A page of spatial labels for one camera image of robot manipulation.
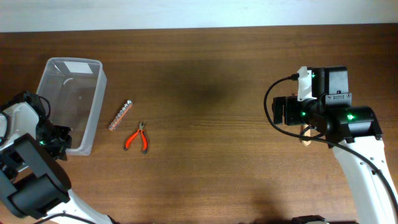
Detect red scraper wooden handle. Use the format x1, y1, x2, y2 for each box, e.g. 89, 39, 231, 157
300, 123, 314, 147

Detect clear plastic container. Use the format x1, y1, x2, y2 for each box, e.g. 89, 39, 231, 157
36, 57, 107, 156

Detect orange socket bit rail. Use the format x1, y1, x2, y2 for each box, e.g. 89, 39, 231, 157
108, 100, 132, 131

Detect red handled cutting pliers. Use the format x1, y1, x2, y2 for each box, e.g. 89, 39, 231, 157
123, 121, 149, 154

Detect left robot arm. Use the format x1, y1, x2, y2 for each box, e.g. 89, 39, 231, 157
1, 91, 115, 224

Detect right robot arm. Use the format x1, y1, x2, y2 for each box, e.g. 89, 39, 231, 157
265, 66, 397, 223

